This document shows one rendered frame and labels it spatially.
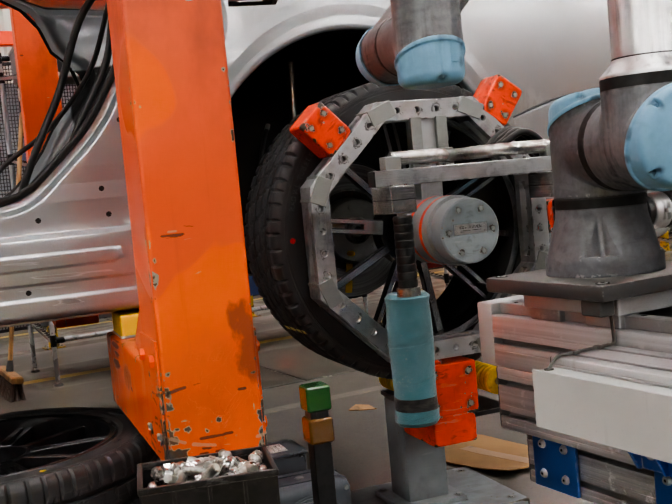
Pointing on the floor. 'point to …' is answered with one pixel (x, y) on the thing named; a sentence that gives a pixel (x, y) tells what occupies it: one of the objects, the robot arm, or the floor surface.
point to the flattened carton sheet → (488, 454)
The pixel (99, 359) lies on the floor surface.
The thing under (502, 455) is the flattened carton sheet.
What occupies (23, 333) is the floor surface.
